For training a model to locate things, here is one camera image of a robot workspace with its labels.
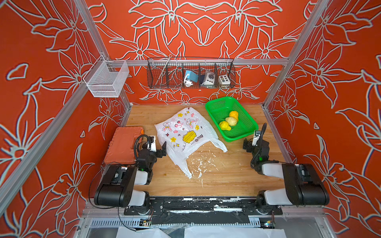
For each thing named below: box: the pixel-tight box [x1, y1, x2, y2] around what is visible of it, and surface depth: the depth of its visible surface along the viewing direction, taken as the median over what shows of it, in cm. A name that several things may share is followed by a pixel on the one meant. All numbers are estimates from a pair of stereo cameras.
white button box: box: [218, 74, 231, 85], surface depth 96 cm
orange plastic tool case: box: [104, 126, 145, 165], surface depth 93 cm
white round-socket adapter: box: [200, 70, 216, 86], surface depth 93 cm
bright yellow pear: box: [219, 120, 232, 131], surface depth 102 cm
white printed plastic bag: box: [154, 107, 228, 179], surface depth 98 cm
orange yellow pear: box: [229, 110, 239, 121], surface depth 108 cm
